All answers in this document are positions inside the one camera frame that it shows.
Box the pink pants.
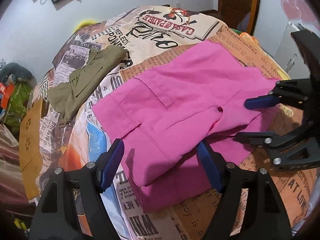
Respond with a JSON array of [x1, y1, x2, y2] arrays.
[[92, 41, 277, 212]]

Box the brown wooden door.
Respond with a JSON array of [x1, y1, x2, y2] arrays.
[[218, 0, 260, 35]]

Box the green patterned box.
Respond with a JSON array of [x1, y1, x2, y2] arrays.
[[2, 82, 31, 135]]

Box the olive green pants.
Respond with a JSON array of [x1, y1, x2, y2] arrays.
[[47, 45, 126, 125]]

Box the newspaper print bed cover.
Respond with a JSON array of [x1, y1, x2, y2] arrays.
[[32, 4, 318, 240]]

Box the orange red box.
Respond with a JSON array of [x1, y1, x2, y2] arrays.
[[1, 83, 15, 109]]

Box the yellow pillow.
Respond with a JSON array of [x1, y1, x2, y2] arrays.
[[74, 20, 98, 32]]

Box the white appliance with handle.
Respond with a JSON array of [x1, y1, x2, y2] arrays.
[[274, 22, 310, 79]]

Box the pink heart wall decoration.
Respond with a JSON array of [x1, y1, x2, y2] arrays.
[[280, 0, 319, 30]]

